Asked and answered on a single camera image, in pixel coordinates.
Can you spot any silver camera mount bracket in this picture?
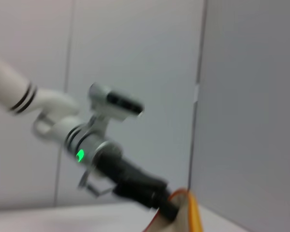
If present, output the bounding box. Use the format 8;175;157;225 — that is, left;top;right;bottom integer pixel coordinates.
86;115;112;141

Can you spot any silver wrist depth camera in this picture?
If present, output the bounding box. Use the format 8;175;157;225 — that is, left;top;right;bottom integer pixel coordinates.
87;83;146;122

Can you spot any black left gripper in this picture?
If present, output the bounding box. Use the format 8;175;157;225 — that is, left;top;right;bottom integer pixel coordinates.
96;142;181;222

